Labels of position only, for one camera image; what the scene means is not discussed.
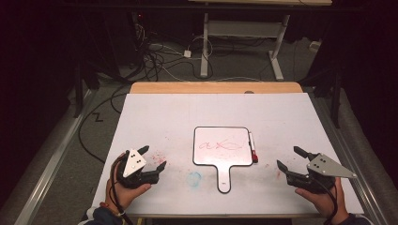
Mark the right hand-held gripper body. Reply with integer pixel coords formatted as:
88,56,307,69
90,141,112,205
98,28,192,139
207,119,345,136
285,153,358,194

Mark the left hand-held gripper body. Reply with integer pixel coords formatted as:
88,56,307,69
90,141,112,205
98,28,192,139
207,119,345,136
116,149,161,189

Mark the red whiteboard marker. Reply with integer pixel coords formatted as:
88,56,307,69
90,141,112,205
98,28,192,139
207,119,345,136
248,131,259,164

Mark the small whiteboard with handle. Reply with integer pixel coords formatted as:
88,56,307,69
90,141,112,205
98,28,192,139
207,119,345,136
191,126,254,195

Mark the person's right hand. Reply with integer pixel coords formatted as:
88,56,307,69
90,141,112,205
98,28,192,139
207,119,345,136
295,179,350,224

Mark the person's left hand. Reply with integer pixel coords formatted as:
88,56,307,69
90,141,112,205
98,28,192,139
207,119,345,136
104,153,152,214

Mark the grey padded tube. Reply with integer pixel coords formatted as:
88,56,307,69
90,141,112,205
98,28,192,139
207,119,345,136
337,89,398,221

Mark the black stand leg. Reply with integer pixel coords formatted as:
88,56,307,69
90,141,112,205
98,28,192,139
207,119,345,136
330,70,343,129
73,60,86,119

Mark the large white table sheet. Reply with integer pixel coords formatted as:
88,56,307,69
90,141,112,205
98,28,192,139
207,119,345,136
92,93,365,217

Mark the metal floor rail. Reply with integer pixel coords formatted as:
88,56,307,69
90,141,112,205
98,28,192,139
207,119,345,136
309,93,390,225
13,88,99,225

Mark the right hand-held gripper black cable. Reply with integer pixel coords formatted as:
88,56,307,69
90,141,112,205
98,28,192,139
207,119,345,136
313,178,340,225

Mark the hand-held gripper black cable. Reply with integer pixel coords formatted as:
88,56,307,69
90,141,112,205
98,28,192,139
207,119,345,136
313,178,340,225
111,154,134,225

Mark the left hand-held gripper black cable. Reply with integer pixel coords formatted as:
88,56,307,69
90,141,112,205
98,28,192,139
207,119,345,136
111,154,134,225

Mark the red bracelet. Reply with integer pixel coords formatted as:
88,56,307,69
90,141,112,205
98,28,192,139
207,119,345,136
99,202,124,218

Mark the long black floor cable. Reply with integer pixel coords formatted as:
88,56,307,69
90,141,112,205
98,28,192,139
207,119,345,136
78,83,132,165

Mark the tangle of floor cables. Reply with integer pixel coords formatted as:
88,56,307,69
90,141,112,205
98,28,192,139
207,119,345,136
134,22,215,83

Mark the white metal desk frame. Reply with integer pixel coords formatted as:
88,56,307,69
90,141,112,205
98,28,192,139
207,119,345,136
200,12,290,82

